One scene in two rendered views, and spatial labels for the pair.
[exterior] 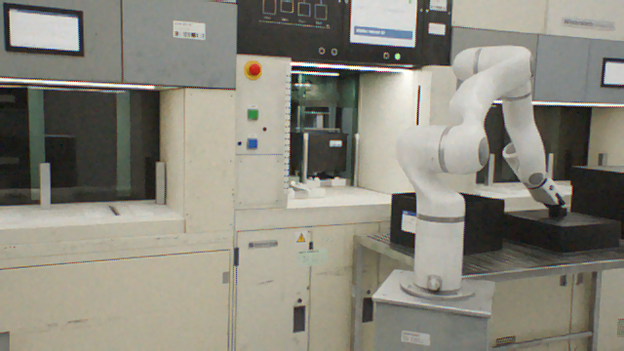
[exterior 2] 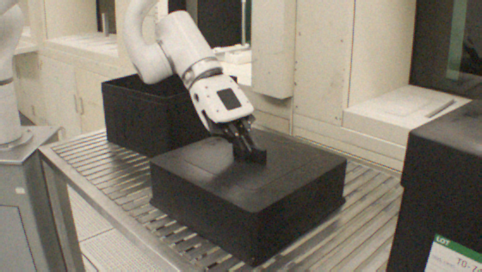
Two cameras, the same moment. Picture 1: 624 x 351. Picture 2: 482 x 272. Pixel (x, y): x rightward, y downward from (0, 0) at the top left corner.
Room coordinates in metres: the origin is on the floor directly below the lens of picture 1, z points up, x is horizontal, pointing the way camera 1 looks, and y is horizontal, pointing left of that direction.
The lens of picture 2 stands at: (1.81, -1.59, 1.20)
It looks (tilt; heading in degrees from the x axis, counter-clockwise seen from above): 22 degrees down; 72
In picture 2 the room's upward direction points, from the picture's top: straight up
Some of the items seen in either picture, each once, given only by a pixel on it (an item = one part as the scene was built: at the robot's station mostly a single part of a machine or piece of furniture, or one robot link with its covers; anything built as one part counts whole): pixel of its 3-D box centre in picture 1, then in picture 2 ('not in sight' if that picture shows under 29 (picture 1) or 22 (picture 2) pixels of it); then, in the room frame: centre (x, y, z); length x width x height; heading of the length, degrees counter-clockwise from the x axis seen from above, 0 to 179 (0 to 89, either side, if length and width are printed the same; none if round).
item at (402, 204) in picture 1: (446, 220); (169, 108); (1.99, -0.49, 0.85); 0.28 x 0.28 x 0.17; 33
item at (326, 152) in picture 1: (317, 144); not in sight; (2.78, -0.05, 1.06); 0.24 x 0.20 x 0.32; 115
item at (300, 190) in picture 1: (292, 189); (237, 52); (2.38, 0.06, 0.89); 0.22 x 0.21 x 0.04; 25
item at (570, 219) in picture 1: (557, 225); (249, 175); (2.07, -0.90, 0.83); 0.29 x 0.29 x 0.13; 27
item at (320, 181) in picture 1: (316, 179); not in sight; (2.78, -0.05, 0.89); 0.22 x 0.21 x 0.04; 25
